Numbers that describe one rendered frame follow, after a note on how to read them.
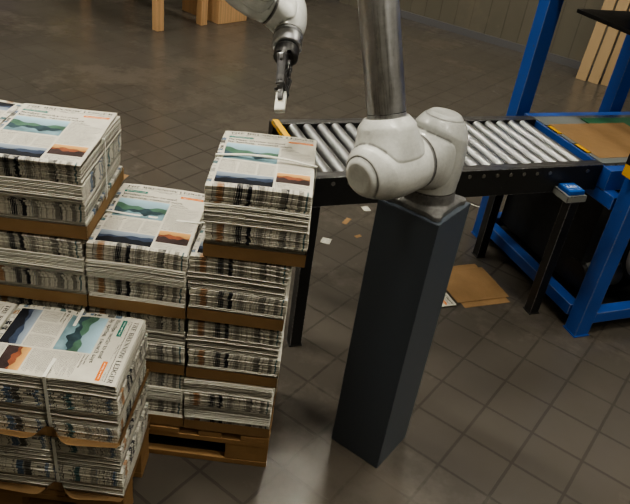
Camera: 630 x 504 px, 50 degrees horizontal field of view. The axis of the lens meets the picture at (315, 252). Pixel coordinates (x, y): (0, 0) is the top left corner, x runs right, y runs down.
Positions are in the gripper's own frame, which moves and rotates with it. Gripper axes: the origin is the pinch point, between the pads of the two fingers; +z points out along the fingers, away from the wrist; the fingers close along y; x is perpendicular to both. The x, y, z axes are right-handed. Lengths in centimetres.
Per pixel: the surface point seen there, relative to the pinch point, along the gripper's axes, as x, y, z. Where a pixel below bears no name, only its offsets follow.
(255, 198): 3.1, -2.4, 34.2
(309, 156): -8.0, 10.3, 11.9
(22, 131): 69, -11, 17
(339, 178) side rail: -12, 57, -11
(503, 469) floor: -71, 109, 80
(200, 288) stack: 22, 21, 50
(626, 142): -138, 122, -73
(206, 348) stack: 24, 41, 61
